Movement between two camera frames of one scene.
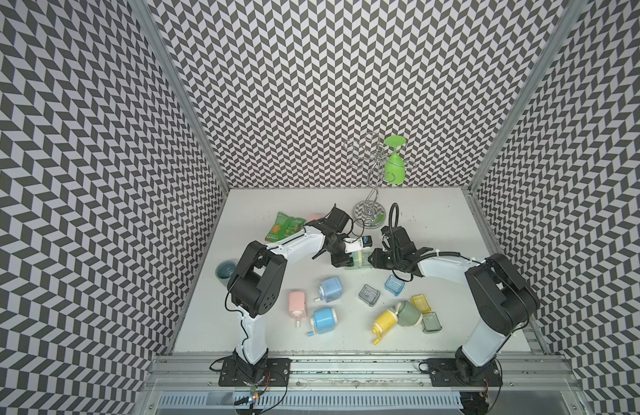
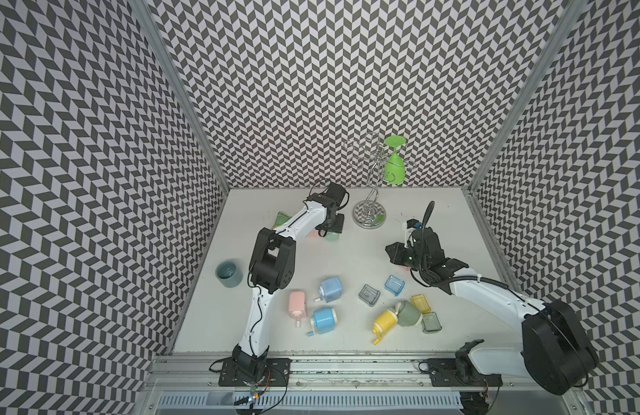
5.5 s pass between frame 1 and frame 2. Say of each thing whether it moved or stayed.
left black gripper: moved
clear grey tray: stayed
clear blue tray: stayed
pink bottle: stayed
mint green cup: moved
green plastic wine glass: stayed
